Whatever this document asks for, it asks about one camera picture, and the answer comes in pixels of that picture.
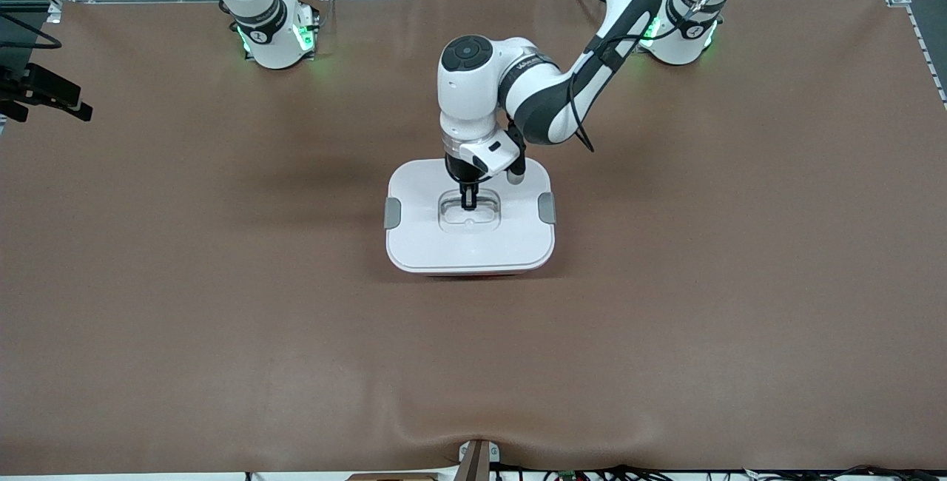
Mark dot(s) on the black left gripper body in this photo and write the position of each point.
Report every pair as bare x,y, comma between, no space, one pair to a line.
456,169

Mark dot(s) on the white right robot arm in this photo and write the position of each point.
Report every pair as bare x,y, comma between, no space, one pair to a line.
266,37

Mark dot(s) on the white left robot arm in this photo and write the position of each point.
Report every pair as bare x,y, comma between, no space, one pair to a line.
540,96

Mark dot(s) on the pink translucent storage box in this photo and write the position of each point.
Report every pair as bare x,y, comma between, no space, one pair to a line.
481,274

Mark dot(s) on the brown wooden block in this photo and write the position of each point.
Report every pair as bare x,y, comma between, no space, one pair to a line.
392,477

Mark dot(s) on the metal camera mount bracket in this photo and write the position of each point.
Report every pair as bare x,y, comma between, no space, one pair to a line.
477,462

